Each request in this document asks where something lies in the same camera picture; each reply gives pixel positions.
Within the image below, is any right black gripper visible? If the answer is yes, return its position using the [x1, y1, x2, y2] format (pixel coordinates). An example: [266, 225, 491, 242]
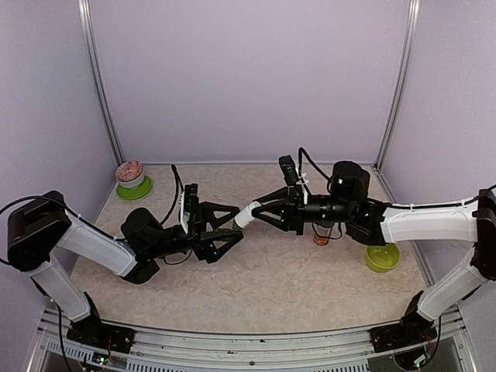
[252, 186, 355, 236]

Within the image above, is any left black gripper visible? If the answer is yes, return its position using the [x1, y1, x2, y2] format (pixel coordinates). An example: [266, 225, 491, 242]
[147, 201, 243, 264]

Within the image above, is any small white pill bottle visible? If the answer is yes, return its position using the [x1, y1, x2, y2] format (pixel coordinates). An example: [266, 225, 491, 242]
[233, 201, 261, 229]

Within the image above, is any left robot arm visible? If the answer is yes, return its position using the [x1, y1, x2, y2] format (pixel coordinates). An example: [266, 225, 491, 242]
[3, 173, 243, 345]

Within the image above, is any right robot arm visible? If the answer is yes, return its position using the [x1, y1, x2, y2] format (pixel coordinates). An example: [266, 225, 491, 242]
[246, 156, 495, 344]

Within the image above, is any orange pill bottle grey cap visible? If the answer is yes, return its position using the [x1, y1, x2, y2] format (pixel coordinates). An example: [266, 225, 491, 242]
[312, 223, 334, 246]

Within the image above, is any lime green plate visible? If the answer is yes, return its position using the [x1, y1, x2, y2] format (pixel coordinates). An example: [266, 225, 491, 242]
[116, 175, 153, 201]

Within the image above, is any red patterned white bowl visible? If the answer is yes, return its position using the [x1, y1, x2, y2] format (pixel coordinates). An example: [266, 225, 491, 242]
[115, 160, 145, 189]

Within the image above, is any lime green bowl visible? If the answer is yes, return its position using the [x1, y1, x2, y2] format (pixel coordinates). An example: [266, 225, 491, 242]
[365, 244, 401, 273]

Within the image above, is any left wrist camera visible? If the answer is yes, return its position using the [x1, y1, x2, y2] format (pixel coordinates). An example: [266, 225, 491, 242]
[179, 183, 199, 236]

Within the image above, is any front aluminium rail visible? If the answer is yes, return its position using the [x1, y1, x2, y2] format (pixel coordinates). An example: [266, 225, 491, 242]
[21, 308, 481, 371]

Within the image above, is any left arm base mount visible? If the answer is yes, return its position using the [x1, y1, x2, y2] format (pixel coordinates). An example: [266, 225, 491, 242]
[67, 292, 135, 354]

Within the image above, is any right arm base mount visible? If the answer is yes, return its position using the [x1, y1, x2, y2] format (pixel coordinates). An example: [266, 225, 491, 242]
[369, 291, 437, 353]

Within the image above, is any right aluminium frame post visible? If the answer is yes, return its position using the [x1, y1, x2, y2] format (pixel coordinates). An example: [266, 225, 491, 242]
[374, 0, 422, 170]

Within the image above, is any aluminium frame post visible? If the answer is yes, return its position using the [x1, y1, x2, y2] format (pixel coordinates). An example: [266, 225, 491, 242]
[374, 0, 422, 170]
[77, 0, 125, 166]

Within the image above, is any left aluminium frame post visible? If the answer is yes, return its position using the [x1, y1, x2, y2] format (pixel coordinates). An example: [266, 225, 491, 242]
[77, 0, 125, 166]

